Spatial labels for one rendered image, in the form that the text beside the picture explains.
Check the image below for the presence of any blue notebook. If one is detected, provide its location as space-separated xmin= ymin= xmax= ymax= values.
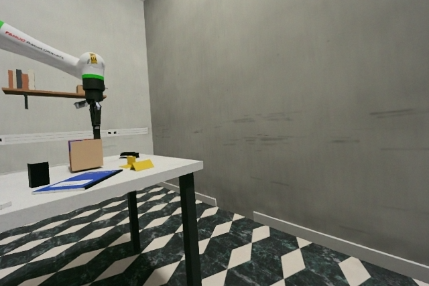
xmin=32 ymin=169 xmax=123 ymax=195

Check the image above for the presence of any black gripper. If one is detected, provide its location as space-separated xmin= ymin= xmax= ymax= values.
xmin=85 ymin=90 xmax=103 ymax=139

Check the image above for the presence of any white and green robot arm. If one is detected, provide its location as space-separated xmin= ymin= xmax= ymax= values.
xmin=0 ymin=21 xmax=108 ymax=92

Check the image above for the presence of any tan cardboard carton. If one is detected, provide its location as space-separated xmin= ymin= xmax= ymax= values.
xmin=69 ymin=139 xmax=104 ymax=171

